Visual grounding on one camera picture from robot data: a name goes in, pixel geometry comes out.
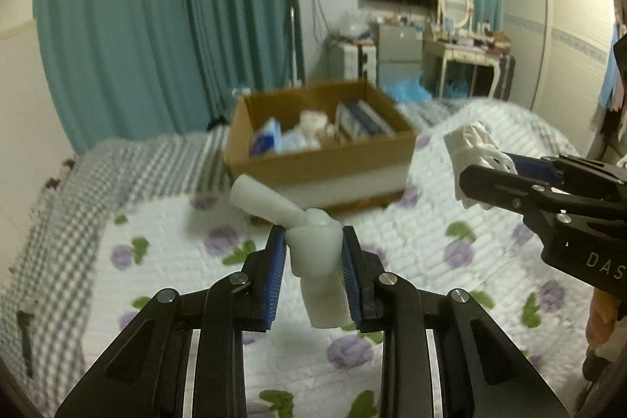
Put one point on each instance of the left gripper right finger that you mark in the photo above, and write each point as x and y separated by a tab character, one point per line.
482	372

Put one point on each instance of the oval vanity mirror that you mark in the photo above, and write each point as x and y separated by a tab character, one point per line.
455	13

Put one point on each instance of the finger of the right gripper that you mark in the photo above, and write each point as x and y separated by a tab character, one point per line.
512	192
535	168

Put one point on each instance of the white dressing table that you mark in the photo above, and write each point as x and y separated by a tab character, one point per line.
439	56

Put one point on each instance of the large teal curtain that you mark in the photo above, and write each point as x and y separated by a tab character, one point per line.
136	69

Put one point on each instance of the white wardrobe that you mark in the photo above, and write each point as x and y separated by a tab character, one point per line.
561	50

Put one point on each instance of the cream lace sock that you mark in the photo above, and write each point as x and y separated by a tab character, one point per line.
315	123

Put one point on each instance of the brown cardboard box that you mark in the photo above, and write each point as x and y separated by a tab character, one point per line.
341	176

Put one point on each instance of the small silver refrigerator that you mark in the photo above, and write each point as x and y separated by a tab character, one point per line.
399	53

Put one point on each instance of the floral quilted bedspread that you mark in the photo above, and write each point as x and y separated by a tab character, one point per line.
431	240

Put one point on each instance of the floral pattern pillow pouch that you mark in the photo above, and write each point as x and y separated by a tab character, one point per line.
359	121

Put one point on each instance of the grey white sock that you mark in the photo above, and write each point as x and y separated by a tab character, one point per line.
315	243

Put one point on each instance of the operator right hand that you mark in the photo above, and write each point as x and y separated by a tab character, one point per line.
602	318

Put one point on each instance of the clear plastic water jug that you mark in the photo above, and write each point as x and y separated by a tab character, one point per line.
240	92

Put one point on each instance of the light blue knit sock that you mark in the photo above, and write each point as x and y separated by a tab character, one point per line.
267	139

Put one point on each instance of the blue plastic bag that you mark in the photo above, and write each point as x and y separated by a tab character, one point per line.
409	90

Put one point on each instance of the grey checked blanket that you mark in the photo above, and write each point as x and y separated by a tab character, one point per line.
73	212

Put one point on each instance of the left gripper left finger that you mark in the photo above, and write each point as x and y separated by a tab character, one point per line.
143	371

